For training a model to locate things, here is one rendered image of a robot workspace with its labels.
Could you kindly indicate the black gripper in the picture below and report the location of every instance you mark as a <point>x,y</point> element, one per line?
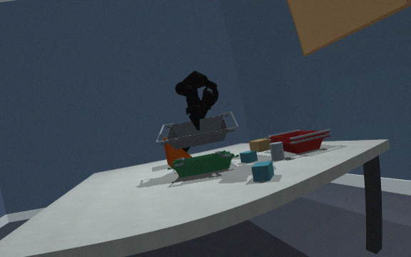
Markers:
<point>195,111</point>

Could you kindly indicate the teal cube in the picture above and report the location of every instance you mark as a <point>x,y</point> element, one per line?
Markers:
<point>248,156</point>
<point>262,171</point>

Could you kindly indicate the grey cylinder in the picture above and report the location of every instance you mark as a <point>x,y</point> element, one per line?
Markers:
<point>276,151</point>

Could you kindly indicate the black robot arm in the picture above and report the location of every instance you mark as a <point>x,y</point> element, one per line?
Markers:
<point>193,82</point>

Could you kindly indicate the green plastic tray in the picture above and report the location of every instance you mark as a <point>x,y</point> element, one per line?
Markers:
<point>202,164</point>

